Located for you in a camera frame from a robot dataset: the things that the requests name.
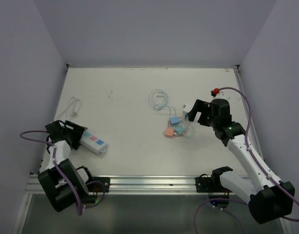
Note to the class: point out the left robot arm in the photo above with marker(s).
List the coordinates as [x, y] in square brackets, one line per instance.
[61, 182]

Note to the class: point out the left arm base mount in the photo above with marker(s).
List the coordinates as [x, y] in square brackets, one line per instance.
[98, 185]

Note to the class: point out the mint green charger plug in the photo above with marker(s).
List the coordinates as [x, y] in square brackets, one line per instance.
[179, 129]

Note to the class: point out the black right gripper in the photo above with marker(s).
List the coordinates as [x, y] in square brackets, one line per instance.
[199, 106]

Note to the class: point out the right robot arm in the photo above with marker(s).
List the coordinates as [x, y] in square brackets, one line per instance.
[266, 195]

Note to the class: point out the white charger plug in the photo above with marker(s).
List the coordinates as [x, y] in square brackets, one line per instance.
[186, 109]

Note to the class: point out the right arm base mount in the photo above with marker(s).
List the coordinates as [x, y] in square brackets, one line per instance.
[210, 184]

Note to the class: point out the light blue charger plug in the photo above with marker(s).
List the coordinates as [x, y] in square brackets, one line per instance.
[174, 121]

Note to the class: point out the white power strip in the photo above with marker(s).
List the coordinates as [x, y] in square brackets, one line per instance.
[93, 142]

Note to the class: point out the aluminium table rail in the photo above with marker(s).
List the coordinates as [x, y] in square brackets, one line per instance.
[157, 185]

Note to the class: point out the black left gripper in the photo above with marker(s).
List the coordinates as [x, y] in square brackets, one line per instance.
[77, 131]

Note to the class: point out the orange charger plug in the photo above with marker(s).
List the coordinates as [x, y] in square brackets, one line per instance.
[168, 132]

